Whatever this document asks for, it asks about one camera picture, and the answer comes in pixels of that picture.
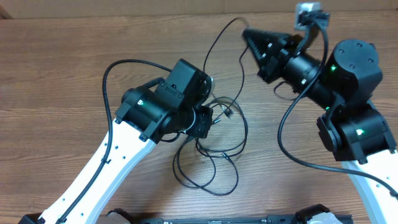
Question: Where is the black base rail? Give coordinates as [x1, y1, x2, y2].
[97, 204, 354, 224]

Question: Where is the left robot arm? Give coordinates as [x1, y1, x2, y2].
[20, 59, 215, 224]

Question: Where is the short black cable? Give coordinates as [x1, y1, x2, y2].
[203, 17, 251, 121]

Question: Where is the black USB cable bundle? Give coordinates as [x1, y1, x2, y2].
[172, 96, 249, 197]

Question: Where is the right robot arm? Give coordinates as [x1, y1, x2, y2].
[243, 27, 397, 223]

